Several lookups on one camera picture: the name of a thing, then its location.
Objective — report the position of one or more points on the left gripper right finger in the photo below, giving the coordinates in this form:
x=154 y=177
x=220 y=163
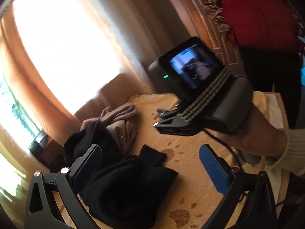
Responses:
x=258 y=210

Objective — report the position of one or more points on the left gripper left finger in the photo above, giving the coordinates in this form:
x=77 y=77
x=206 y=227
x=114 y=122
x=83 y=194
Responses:
x=41 y=209

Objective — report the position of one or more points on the black knit sweater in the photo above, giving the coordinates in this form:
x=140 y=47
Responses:
x=123 y=191

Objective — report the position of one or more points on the person's right hand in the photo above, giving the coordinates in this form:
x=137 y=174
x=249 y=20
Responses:
x=257 y=136

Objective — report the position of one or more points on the orange paw print blanket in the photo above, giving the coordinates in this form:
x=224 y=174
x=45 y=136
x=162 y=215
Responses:
x=192 y=196

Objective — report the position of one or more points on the wooden nightstand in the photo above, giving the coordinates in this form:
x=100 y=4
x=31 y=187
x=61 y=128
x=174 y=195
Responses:
x=53 y=156

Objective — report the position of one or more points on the cream ribbed right sleeve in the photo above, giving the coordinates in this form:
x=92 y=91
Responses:
x=292 y=159

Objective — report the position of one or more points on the dark box on nightstand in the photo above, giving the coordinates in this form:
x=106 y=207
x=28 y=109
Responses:
x=39 y=144

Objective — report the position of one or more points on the orange woven curtain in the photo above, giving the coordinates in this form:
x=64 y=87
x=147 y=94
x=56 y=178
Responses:
x=29 y=87

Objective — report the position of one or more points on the brown wooden door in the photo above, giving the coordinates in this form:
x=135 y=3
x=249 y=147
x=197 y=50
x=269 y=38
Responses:
x=198 y=24

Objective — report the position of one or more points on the person's red top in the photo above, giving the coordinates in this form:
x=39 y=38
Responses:
x=266 y=25

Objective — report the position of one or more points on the taupe knit sweater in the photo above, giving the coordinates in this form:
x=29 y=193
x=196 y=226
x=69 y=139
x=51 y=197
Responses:
x=120 y=124

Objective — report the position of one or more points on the right side cream curtain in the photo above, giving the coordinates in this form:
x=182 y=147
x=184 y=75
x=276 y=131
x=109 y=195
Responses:
x=144 y=30

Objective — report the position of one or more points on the camera with screen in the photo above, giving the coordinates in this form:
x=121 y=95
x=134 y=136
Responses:
x=188 y=69

